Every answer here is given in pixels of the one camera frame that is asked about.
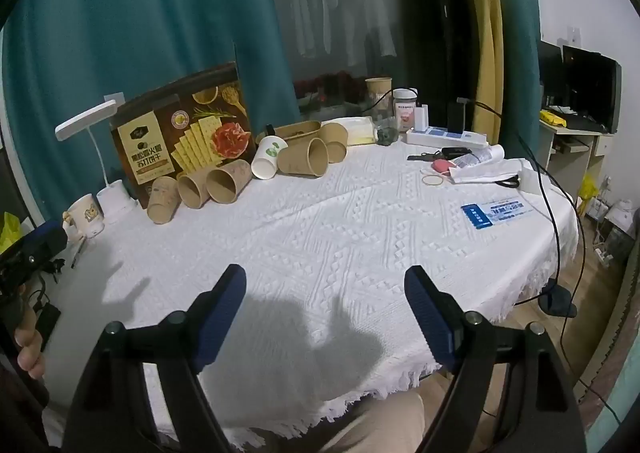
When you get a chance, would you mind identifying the white floor appliance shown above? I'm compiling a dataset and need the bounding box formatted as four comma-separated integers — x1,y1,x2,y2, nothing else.
605,200,639,235

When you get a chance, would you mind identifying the pale yellow packet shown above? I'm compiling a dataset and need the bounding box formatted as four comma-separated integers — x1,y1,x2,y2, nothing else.
345,117,379,147

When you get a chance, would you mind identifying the white desk lamp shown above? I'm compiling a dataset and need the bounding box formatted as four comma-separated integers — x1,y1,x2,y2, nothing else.
55,100,140,225

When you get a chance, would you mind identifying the black small device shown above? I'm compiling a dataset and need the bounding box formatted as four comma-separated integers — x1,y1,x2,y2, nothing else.
34,305,62,352

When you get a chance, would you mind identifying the teal curtain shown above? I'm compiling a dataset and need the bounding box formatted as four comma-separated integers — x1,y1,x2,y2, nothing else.
2,0,302,226
492,0,547,161

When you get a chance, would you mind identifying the brown paper bowl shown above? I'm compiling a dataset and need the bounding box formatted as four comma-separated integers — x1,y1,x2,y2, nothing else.
270,120,322,144

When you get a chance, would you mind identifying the brown cracker box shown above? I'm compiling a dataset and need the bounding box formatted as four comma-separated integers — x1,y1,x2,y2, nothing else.
110,62,251,210

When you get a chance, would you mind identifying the yellow curtain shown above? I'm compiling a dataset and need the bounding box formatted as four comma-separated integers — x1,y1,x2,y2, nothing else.
459,0,504,145

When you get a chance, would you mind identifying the white printed mug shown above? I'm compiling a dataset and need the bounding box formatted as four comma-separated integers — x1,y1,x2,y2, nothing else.
63,193,106,239

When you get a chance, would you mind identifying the brown paper cup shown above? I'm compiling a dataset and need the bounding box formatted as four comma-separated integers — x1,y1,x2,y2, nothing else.
205,159,252,204
277,137,329,178
146,176,182,226
365,77,394,120
176,170,211,209
317,122,349,164

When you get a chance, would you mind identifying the black power adapter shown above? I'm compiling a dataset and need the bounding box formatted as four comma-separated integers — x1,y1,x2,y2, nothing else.
446,102,468,134

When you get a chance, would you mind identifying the black cable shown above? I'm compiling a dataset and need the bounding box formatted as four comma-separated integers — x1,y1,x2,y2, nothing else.
514,132,559,284
537,166,608,404

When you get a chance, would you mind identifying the white power strip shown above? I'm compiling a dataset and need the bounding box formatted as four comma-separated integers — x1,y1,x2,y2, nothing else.
406,127,488,147

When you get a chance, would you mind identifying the white computer desk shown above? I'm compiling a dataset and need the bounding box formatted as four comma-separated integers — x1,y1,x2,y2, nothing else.
540,120,614,200

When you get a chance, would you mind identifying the person's beige trouser leg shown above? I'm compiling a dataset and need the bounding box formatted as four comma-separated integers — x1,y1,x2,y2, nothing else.
320,390,427,453

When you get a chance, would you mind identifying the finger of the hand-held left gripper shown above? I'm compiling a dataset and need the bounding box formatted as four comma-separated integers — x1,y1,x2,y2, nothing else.
11,222,69,262

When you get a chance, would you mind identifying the white paper cup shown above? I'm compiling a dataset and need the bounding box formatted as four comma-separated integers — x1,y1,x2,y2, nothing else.
251,134,290,180

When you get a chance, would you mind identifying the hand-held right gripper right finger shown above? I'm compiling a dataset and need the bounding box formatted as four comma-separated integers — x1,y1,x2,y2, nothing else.
404,265,587,453

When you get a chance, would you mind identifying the white paper sheet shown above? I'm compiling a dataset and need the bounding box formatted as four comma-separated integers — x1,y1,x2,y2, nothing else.
450,158,538,186

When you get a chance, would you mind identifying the person's left hand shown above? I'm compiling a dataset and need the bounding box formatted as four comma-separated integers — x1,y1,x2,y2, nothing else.
14,317,47,382

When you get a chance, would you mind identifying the blue and white leaflet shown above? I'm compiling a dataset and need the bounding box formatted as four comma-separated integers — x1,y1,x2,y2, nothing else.
460,196,533,230

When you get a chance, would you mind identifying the yellow plastic bag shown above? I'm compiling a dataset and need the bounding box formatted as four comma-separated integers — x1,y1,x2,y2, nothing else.
578,174,599,220

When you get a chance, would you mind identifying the yellow-green bag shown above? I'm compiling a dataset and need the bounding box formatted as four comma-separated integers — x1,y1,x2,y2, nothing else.
0,212,24,254

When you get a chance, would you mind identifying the small white box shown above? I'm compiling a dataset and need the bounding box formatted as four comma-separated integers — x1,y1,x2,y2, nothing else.
517,159,544,195

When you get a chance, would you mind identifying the white-lidded jar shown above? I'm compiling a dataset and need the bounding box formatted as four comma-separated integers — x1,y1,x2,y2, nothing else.
392,88,420,132

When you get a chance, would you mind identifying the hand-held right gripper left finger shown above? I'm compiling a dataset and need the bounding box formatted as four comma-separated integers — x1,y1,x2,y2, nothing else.
60,264,248,453

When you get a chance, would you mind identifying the black monitor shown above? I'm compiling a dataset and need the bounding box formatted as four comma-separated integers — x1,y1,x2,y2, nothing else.
562,46,624,134

